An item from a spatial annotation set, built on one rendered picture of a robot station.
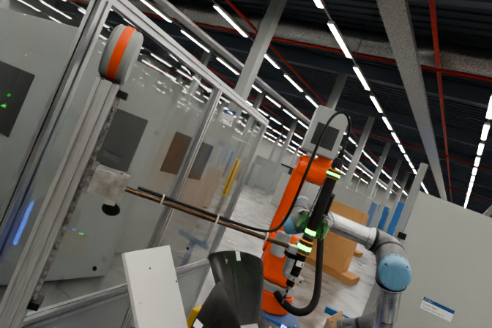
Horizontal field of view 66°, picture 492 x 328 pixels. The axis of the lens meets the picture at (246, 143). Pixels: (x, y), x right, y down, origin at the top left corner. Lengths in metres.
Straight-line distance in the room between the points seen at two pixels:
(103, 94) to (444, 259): 2.57
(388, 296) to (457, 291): 1.50
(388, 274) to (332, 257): 7.76
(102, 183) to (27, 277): 0.30
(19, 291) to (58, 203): 0.24
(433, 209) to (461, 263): 0.39
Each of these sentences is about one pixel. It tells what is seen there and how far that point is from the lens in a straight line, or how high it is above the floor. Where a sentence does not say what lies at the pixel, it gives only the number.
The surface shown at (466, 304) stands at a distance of 3.14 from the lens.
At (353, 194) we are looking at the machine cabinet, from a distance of 11.85.
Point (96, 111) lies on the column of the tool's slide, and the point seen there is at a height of 1.71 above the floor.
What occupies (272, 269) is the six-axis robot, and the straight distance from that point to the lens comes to 5.14.
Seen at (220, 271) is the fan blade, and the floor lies 1.38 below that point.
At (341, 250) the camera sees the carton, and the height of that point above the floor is 0.60.
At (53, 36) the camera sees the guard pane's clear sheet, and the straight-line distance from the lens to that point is 1.12.
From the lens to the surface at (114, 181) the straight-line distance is 1.07.
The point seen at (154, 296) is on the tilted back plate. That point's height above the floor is 1.25.
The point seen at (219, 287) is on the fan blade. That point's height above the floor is 1.42.
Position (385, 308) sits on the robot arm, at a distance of 1.69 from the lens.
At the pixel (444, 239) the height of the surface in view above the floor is 1.74.
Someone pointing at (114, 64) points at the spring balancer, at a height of 1.84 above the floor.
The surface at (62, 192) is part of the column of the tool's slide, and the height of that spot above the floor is 1.49.
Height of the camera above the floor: 1.75
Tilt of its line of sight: 2 degrees up
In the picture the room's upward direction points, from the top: 22 degrees clockwise
